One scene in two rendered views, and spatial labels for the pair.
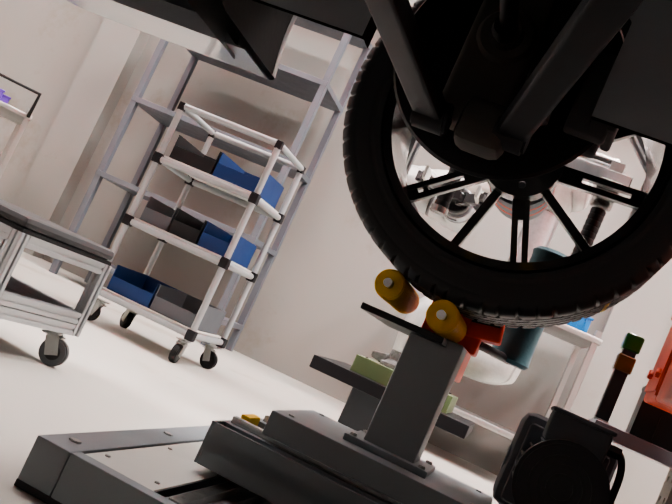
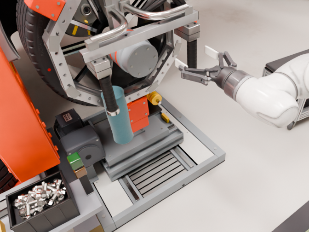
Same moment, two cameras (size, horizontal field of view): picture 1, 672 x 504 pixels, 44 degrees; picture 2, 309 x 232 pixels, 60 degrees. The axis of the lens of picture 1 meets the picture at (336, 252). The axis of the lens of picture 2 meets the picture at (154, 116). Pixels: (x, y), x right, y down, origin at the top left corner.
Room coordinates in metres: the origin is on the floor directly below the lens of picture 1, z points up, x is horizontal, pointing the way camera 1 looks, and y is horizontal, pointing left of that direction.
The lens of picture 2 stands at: (2.52, -0.88, 1.35)
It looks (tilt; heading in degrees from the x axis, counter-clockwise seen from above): 42 degrees down; 138
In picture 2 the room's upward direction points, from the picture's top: 8 degrees counter-clockwise
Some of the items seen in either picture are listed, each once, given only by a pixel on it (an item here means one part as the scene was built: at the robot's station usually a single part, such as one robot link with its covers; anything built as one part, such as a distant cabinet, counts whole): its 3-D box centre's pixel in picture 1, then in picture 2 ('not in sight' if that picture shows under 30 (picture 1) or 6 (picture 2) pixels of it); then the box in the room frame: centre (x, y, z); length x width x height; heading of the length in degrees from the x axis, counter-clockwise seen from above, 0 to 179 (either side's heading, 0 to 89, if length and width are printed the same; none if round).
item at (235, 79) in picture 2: (457, 204); (239, 85); (2.22, -0.24, 0.83); 0.09 x 0.06 x 0.09; 75
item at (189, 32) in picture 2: not in sight; (186, 28); (1.97, -0.18, 0.93); 0.09 x 0.05 x 0.05; 165
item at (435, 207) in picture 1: (450, 183); (191, 57); (2.00, -0.18, 0.83); 0.04 x 0.04 x 0.16
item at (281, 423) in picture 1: (410, 407); (124, 117); (1.56, -0.24, 0.32); 0.40 x 0.30 x 0.28; 75
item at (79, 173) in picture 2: (624, 364); (79, 169); (1.88, -0.69, 0.59); 0.04 x 0.04 x 0.04; 75
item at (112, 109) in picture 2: (587, 236); (108, 94); (1.91, -0.51, 0.83); 0.04 x 0.04 x 0.16
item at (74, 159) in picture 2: (632, 343); (75, 160); (1.88, -0.69, 0.64); 0.04 x 0.04 x 0.04; 75
